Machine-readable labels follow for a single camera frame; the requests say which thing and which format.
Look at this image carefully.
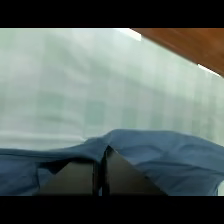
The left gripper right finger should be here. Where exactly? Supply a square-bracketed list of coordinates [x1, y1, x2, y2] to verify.
[100, 145, 168, 197]

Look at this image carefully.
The blue shirt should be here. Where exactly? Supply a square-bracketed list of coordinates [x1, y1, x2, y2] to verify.
[0, 128, 224, 197]

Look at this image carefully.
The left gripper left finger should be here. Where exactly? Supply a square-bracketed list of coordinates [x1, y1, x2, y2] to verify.
[39, 159, 100, 197]

